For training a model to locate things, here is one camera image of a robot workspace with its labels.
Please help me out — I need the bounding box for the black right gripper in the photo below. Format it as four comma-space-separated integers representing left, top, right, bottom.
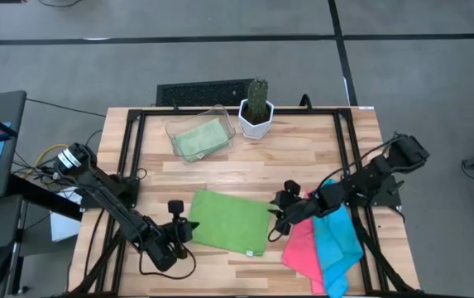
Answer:
267, 198, 316, 224

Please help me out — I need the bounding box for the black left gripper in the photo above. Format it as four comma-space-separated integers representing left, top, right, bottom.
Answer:
170, 218, 200, 245

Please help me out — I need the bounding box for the bright green microfiber towel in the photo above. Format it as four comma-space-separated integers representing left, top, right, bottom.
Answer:
187, 189, 277, 257

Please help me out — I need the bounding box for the blue microfiber towel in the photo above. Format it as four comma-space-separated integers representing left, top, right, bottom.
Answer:
313, 178, 365, 298

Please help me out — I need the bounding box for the pale green towel teal edge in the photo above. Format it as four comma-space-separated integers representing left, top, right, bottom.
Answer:
173, 118, 232, 163

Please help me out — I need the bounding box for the pink microfiber towel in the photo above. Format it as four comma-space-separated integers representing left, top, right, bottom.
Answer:
280, 190, 327, 295

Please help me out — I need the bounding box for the white hexagonal plant pot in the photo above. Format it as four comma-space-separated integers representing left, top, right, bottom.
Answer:
237, 98, 275, 140

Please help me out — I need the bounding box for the clear plastic bin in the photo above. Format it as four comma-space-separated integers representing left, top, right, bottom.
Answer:
165, 104, 237, 166

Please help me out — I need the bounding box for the white paper box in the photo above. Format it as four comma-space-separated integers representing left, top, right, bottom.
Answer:
49, 185, 83, 243

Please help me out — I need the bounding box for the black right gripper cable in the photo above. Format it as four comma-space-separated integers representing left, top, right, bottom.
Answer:
266, 217, 292, 243

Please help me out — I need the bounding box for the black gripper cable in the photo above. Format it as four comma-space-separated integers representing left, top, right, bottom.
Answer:
138, 242, 198, 281
266, 217, 292, 243

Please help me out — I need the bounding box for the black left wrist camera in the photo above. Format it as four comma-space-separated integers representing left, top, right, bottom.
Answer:
167, 199, 185, 221

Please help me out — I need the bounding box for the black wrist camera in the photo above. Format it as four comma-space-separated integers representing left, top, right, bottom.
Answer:
167, 199, 185, 221
283, 180, 302, 200

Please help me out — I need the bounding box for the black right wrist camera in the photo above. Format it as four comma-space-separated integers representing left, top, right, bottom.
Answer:
283, 180, 302, 200

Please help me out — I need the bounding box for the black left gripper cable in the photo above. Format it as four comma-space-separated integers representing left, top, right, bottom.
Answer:
138, 242, 198, 281

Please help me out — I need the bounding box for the black aluminium table frame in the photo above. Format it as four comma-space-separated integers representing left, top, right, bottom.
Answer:
65, 106, 424, 298

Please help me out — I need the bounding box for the yellow cable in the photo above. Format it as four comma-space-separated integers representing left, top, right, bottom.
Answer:
21, 142, 69, 179

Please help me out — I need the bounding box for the black floor cable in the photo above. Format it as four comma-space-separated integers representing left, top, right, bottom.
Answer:
25, 97, 108, 118

